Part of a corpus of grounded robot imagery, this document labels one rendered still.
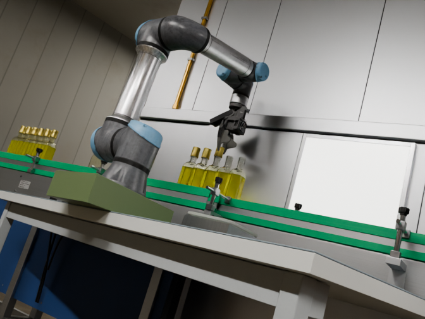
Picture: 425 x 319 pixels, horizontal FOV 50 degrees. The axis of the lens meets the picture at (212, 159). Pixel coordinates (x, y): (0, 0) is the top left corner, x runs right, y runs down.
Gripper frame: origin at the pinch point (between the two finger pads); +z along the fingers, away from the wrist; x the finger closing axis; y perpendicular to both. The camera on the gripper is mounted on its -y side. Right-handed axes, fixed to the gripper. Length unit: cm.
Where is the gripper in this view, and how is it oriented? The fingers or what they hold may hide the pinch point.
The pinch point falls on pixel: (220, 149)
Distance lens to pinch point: 188.9
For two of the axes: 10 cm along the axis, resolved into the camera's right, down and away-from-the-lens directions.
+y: 8.4, 1.2, -5.3
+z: -2.8, 9.3, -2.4
